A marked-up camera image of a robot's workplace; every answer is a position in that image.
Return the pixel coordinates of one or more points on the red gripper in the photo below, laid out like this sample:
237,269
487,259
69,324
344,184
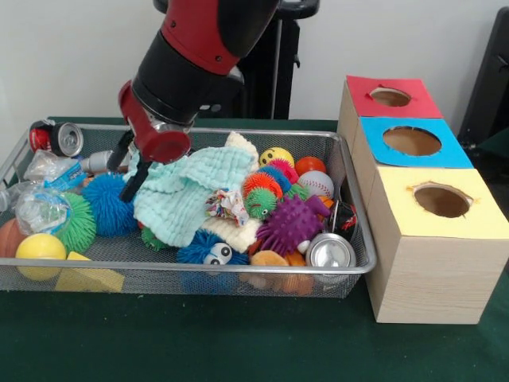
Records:
163,145

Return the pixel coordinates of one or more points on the mint green cloth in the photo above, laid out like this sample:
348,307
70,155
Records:
175,199

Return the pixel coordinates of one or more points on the small white patterned cloth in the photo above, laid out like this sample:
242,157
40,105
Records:
226,207

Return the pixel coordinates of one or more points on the cream fluffy cloth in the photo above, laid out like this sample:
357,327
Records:
238,235

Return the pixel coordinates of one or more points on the multicolour spiky caterpillar toy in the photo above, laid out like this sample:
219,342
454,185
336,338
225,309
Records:
262,183

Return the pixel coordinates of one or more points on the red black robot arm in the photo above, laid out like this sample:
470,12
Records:
191,59

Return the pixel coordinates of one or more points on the metal mesh bin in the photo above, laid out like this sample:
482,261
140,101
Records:
238,278

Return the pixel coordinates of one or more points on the wooden box with three holes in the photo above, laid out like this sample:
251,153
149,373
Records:
429,286

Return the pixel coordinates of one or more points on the green spiky puffer toy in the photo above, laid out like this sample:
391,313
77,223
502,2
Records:
77,227

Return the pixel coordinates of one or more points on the blue puffer ball with eyes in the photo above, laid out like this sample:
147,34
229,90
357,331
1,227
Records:
195,250

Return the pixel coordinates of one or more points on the yellow tennis ball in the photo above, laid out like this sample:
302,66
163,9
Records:
40,248

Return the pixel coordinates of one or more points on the yellow smiley ball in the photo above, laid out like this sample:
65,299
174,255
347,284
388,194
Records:
278,155

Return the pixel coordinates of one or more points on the purple spiky monster toy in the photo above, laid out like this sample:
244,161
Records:
290,227

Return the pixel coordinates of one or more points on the white baseball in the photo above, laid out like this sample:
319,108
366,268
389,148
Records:
317,183

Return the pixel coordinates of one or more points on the black stand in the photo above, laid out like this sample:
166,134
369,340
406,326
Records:
489,79

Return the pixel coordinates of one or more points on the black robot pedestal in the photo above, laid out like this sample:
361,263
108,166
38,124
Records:
262,79

